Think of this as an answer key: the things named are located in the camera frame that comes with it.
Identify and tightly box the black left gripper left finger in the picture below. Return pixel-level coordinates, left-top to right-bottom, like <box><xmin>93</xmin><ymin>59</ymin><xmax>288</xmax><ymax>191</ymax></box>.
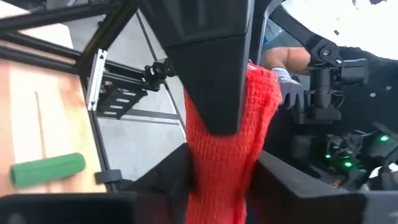
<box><xmin>0</xmin><ymin>142</ymin><xmax>195</xmax><ymax>224</ymax></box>

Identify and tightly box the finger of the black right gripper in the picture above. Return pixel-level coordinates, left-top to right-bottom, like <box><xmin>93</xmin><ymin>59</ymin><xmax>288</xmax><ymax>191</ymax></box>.
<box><xmin>139</xmin><ymin>0</ymin><xmax>256</xmax><ymax>136</ymax></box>
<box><xmin>250</xmin><ymin>0</ymin><xmax>275</xmax><ymax>65</ymax></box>

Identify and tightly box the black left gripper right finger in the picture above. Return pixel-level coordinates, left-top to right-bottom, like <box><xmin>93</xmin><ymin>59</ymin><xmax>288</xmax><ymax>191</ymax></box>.
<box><xmin>245</xmin><ymin>150</ymin><xmax>398</xmax><ymax>224</ymax></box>

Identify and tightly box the green bandage roll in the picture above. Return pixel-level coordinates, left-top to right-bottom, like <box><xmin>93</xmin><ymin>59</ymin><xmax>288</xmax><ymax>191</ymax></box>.
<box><xmin>9</xmin><ymin>152</ymin><xmax>86</xmax><ymax>190</ymax></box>

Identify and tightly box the red elastic bandage roll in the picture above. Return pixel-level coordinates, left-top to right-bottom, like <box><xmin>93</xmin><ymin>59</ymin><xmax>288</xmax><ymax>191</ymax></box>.
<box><xmin>182</xmin><ymin>61</ymin><xmax>283</xmax><ymax>224</ymax></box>

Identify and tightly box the person's forearm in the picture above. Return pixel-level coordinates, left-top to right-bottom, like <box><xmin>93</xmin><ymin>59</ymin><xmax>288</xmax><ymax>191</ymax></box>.
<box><xmin>261</xmin><ymin>46</ymin><xmax>312</xmax><ymax>77</ymax></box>

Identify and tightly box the person's hand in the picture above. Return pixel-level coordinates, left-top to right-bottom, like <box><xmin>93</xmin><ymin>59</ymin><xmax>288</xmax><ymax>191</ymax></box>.
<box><xmin>271</xmin><ymin>66</ymin><xmax>309</xmax><ymax>110</ymax></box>

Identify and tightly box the black slotted cable tray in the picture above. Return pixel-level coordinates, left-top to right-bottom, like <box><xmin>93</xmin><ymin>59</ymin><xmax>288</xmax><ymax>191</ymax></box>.
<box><xmin>96</xmin><ymin>58</ymin><xmax>175</xmax><ymax>120</ymax></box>

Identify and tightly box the silver aluminium bracket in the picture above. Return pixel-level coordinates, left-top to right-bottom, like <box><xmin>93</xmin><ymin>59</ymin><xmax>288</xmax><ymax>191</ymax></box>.
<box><xmin>86</xmin><ymin>49</ymin><xmax>108</xmax><ymax>112</ymax></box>

